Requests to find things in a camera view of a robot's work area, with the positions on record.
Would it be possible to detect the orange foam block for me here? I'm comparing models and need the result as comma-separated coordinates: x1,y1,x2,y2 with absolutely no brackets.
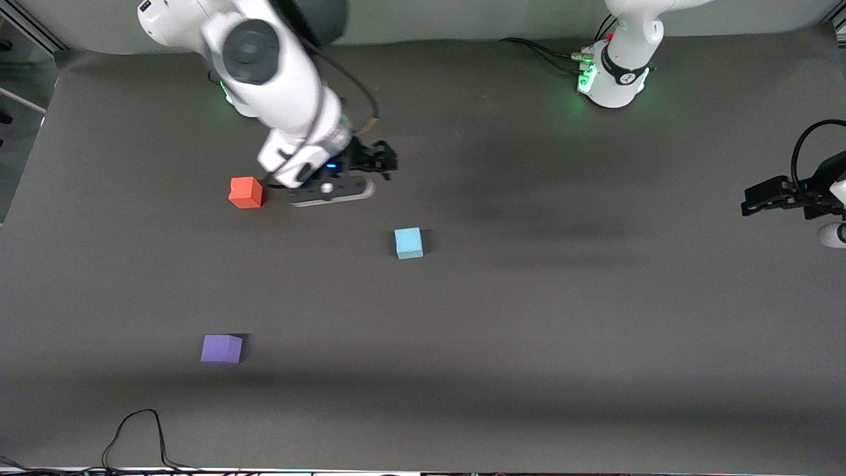
229,177,264,210

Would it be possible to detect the dark grey table mat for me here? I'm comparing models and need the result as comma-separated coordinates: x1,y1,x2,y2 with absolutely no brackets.
0,30,846,473

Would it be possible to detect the light blue foam block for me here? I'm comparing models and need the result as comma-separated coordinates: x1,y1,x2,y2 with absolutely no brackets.
395,227,424,260

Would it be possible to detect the black looped table cable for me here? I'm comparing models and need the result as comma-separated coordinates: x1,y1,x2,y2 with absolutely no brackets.
102,409,199,471

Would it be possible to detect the black left arm base cable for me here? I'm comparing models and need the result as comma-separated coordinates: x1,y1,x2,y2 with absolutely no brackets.
499,38,589,75

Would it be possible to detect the purple foam block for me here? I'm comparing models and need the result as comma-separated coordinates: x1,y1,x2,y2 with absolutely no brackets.
200,335,244,364

